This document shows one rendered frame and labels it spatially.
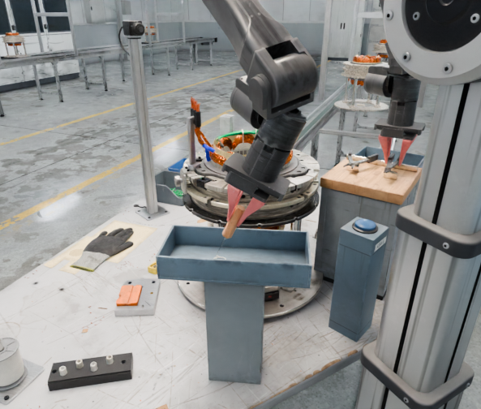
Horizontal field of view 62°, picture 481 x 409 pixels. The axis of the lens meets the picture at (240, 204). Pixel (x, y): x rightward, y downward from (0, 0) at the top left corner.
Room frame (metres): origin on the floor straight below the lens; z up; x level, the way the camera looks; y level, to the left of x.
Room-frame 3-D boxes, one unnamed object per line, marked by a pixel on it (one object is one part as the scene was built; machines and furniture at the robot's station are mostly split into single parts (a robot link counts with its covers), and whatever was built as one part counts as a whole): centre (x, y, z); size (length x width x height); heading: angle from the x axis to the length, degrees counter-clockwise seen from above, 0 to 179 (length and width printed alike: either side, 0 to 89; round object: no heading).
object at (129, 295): (0.78, 0.27, 0.80); 0.07 x 0.05 x 0.01; 3
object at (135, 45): (1.26, 0.31, 1.07); 0.03 x 0.03 x 0.57; 43
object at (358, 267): (0.69, -0.25, 0.91); 0.07 x 0.07 x 0.25; 48
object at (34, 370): (0.55, 0.44, 0.83); 0.09 x 0.09 x 0.10; 68
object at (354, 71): (3.01, -0.90, 0.94); 0.39 x 0.39 x 0.30
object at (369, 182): (0.91, -0.32, 1.05); 0.20 x 0.19 x 0.02; 147
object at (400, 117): (0.91, -0.37, 1.21); 0.10 x 0.07 x 0.07; 59
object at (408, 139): (0.91, -0.37, 1.13); 0.07 x 0.07 x 0.09; 59
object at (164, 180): (1.40, 0.26, 0.82); 0.16 x 0.14 x 0.07; 67
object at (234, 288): (0.58, 0.01, 0.92); 0.25 x 0.11 x 0.28; 84
